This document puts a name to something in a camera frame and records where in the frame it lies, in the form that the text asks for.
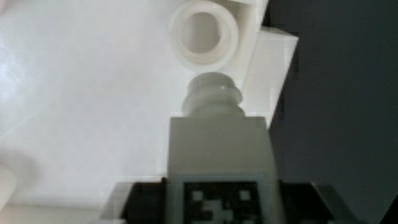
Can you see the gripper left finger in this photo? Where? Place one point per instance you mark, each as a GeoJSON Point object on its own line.
{"type": "Point", "coordinates": [136, 204]}

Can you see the white leg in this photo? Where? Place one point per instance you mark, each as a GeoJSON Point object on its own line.
{"type": "Point", "coordinates": [223, 183]}

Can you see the white right fence block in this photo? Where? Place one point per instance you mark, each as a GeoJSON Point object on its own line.
{"type": "Point", "coordinates": [271, 62]}

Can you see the white square tabletop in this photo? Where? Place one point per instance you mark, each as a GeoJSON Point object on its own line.
{"type": "Point", "coordinates": [100, 57]}

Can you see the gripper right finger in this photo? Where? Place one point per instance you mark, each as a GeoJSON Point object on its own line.
{"type": "Point", "coordinates": [313, 204]}

